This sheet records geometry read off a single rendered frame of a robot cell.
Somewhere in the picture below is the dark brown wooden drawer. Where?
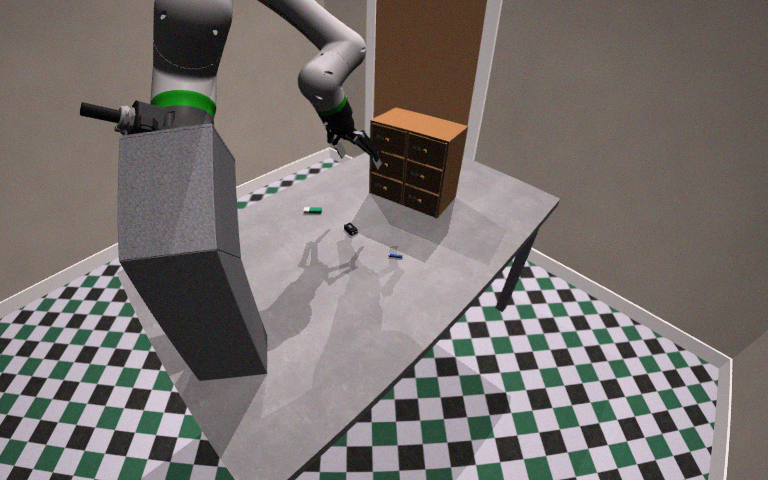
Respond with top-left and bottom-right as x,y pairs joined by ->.
371,172 -> 403,203
372,123 -> 407,156
405,159 -> 443,193
371,151 -> 405,181
407,133 -> 447,168
403,183 -> 439,216

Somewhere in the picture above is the black nine-volt battery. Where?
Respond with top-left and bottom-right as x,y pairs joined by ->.
344,222 -> 358,236

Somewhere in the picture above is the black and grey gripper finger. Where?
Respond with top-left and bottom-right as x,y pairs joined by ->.
326,127 -> 347,159
344,130 -> 382,170

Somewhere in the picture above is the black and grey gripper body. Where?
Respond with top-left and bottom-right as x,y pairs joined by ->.
330,117 -> 357,140

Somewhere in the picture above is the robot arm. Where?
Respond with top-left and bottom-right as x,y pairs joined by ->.
80,0 -> 366,136

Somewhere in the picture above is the small brown chest of drawers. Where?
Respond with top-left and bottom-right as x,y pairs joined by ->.
369,108 -> 468,218

